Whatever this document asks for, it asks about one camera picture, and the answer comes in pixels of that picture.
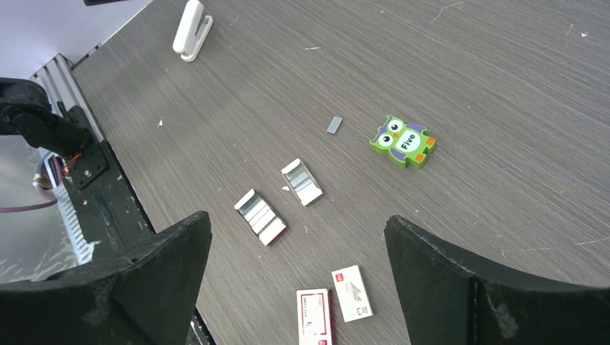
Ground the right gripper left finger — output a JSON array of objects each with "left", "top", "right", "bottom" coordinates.
[{"left": 1, "top": 211, "right": 212, "bottom": 344}]

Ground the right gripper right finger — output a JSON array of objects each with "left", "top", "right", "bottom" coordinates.
[{"left": 384, "top": 216, "right": 609, "bottom": 345}]

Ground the lower open staple tray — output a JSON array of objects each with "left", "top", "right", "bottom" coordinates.
[{"left": 234, "top": 189, "right": 288, "bottom": 246}]

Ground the upper open staple tray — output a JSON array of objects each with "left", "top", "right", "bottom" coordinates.
[{"left": 281, "top": 158, "right": 324, "bottom": 206}]

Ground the grey staple strip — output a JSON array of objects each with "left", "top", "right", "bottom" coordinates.
[{"left": 327, "top": 116, "right": 342, "bottom": 134}]

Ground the red staple box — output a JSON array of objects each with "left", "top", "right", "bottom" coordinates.
[{"left": 296, "top": 288, "right": 332, "bottom": 345}]

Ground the white stapler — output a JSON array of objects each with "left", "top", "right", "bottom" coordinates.
[{"left": 173, "top": 0, "right": 214, "bottom": 63}]

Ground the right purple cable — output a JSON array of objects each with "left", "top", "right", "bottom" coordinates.
[{"left": 0, "top": 157, "right": 65, "bottom": 213}]

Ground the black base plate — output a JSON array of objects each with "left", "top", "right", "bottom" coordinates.
[{"left": 58, "top": 102, "right": 214, "bottom": 344}]

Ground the slotted cable duct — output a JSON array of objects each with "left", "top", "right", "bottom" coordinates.
[{"left": 42, "top": 152, "right": 99, "bottom": 265}]

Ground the green owl eraser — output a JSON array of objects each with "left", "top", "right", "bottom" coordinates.
[{"left": 369, "top": 114, "right": 436, "bottom": 168}]

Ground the white staple box sleeve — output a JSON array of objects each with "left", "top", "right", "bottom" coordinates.
[{"left": 332, "top": 265, "right": 373, "bottom": 323}]

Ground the open staple tray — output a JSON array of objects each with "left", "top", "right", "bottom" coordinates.
[
  {"left": 281, "top": 158, "right": 324, "bottom": 206},
  {"left": 234, "top": 189, "right": 288, "bottom": 246}
]

